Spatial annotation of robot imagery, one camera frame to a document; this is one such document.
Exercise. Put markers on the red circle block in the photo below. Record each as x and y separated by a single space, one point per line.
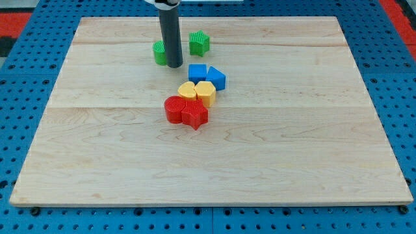
173 107

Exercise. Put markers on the blue triangle block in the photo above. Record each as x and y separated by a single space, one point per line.
217 78

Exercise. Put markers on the blue cube block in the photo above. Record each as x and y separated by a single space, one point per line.
197 73

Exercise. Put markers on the green star block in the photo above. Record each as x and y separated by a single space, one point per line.
199 43

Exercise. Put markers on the yellow hexagon block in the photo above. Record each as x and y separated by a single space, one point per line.
206 91

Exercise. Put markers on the yellow heart block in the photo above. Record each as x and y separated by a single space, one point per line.
187 91

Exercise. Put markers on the wooden board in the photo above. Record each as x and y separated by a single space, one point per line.
295 125

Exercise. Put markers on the red star block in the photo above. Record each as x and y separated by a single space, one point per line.
194 114

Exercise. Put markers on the green circle block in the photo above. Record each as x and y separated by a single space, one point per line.
159 53

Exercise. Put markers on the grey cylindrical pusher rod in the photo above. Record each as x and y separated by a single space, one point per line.
171 36

